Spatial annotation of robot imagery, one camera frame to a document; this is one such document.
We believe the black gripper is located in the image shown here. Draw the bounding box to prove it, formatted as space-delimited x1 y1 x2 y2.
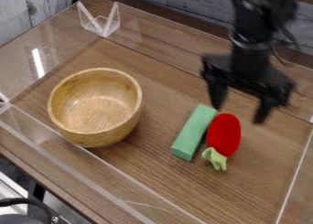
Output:
201 48 294 123

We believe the red plush fruit green leaf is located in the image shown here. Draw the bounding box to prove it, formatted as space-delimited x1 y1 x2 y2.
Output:
202 113 242 171

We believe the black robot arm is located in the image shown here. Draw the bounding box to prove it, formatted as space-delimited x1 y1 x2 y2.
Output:
201 0 297 123

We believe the green rectangular block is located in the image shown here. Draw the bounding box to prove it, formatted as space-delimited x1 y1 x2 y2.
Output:
170 104 218 161

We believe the wooden bowl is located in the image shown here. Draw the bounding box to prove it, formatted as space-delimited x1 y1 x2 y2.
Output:
48 68 143 148

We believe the black metal table leg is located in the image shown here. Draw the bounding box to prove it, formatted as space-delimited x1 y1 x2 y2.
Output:
28 179 46 202

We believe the clear acrylic corner bracket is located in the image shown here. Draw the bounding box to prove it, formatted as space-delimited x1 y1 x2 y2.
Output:
78 1 120 37

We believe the clear acrylic tray wall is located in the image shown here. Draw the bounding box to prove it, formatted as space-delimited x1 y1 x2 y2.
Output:
0 92 312 224

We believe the black cable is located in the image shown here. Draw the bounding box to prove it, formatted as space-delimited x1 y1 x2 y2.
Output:
0 197 52 224

